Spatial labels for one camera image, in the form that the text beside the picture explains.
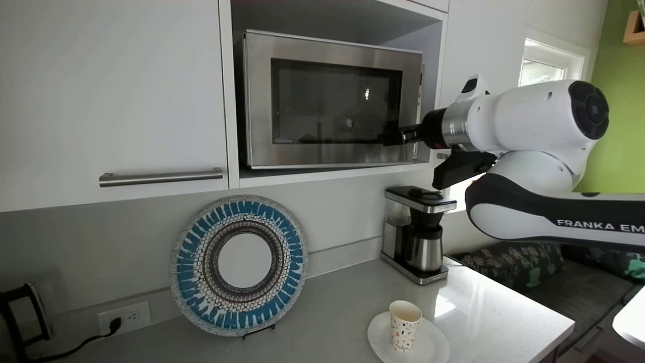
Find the white wall outlet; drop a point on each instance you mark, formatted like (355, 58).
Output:
(124, 318)

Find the green floral cushion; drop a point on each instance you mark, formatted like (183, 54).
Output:
(627, 264)

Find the white speckled cup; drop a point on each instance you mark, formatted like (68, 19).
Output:
(403, 325)

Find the shiny metal toaster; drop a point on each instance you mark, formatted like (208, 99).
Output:
(23, 323)

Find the white framed window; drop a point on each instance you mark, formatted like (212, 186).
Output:
(546, 62)

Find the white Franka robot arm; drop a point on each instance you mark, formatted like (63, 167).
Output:
(537, 114)

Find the white saucer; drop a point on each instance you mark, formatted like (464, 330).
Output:
(430, 345)

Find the blue patterned decorative plate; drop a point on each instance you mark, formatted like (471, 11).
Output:
(240, 264)

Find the black plate stand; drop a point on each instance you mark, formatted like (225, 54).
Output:
(258, 331)

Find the steel and black coffee maker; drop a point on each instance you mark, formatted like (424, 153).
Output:
(415, 234)

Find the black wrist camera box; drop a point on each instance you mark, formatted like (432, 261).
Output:
(464, 165)

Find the stainless steel microwave door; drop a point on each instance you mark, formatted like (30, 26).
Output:
(323, 152)

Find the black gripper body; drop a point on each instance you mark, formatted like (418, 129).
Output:
(430, 128)

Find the wooden wall shelf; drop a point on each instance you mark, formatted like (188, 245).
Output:
(636, 29)

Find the dark floral cushion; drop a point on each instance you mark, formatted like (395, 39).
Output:
(515, 262)

